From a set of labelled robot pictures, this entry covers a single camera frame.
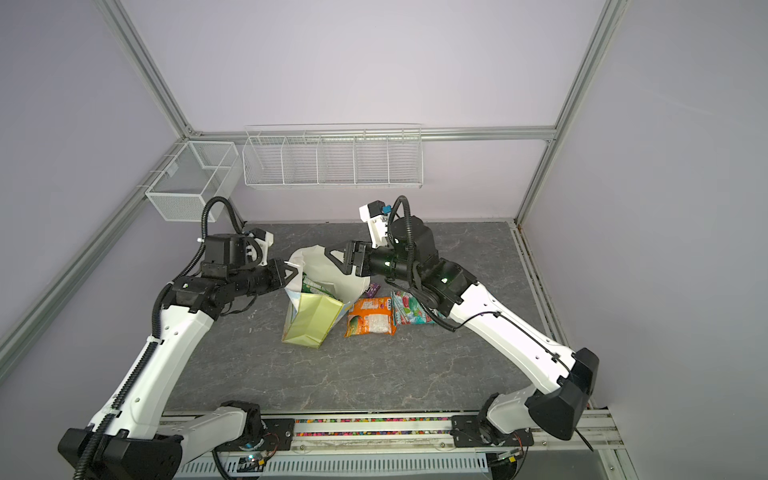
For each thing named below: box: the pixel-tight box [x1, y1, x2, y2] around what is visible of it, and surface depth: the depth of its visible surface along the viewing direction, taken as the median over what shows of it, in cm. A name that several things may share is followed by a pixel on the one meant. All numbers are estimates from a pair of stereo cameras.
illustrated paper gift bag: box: [282, 245, 371, 349], surface depth 78 cm
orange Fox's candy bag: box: [344, 297, 397, 338], surface depth 93 cm
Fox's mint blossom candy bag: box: [391, 291, 436, 326], surface depth 94 cm
